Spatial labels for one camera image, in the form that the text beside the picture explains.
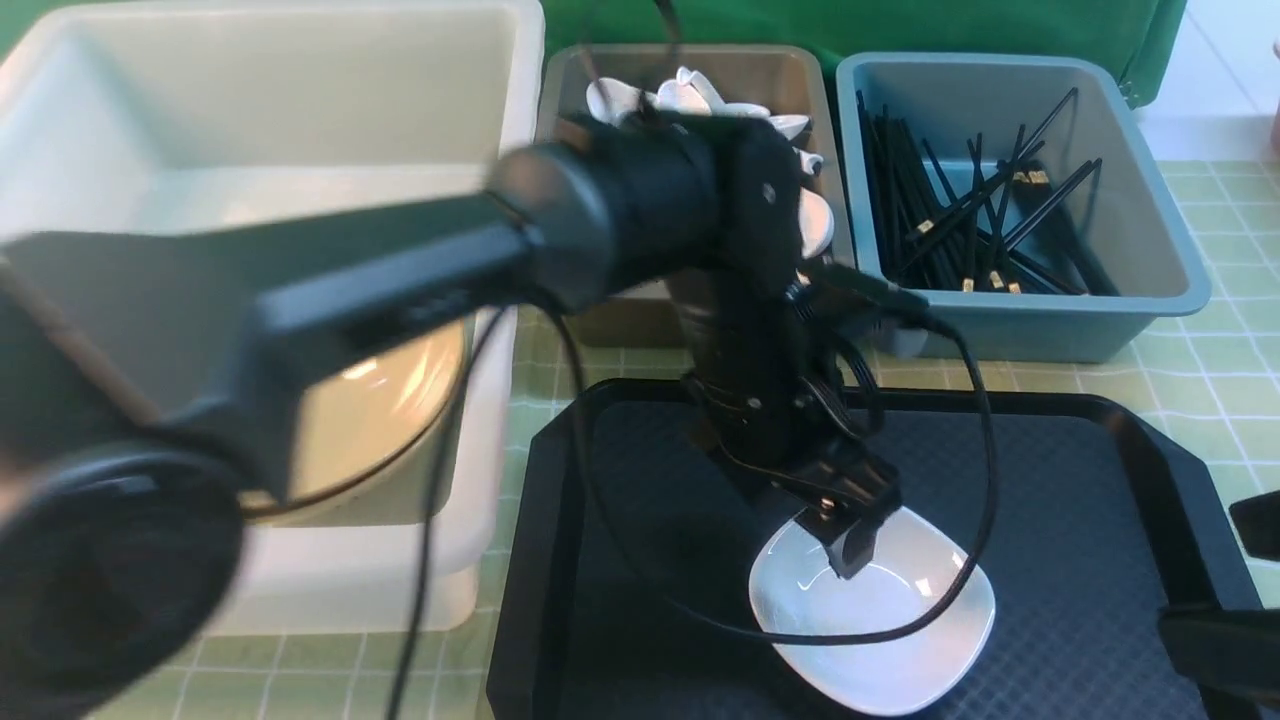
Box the blue chopstick bin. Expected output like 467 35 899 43
835 53 1212 364

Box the tan noodle bowl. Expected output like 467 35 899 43
239 320 474 527

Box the bundle of black chopsticks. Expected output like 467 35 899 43
856 88 1117 296

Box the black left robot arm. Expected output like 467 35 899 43
3 110 902 719

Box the white square dish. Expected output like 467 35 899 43
748 509 996 717

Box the green cloth backdrop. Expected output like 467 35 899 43
541 1 1187 109

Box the grey spoon bin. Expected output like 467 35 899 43
570 44 856 348

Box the black serving tray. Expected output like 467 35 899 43
486 379 1277 719

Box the pile of white spoons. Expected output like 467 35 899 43
585 67 835 258

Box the large white plastic tub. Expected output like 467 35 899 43
1 1 544 635

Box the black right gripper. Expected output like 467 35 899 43
1158 491 1279 706

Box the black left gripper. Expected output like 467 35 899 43
680 290 901 580

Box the green checked tablecloth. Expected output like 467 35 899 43
100 161 1279 719

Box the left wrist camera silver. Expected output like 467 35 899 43
795 258 931 357

